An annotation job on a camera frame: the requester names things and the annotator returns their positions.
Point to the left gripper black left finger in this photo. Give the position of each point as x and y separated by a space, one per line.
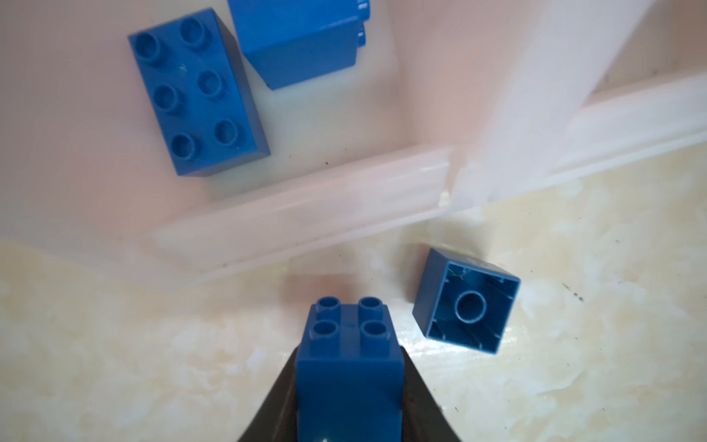
276 418

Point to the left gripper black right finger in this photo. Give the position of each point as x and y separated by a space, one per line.
422 418

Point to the dark blue lego brick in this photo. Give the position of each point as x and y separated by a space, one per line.
464 301

